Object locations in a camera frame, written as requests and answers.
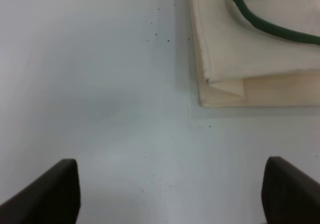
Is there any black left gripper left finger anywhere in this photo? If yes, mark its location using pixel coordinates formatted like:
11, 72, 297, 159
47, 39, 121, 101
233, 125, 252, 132
0, 159, 81, 224

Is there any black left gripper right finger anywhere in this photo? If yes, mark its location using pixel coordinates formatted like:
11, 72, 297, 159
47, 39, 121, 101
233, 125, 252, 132
261, 157, 320, 224

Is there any white linen bag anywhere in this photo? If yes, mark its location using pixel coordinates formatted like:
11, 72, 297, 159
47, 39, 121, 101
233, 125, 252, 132
189, 0, 320, 107

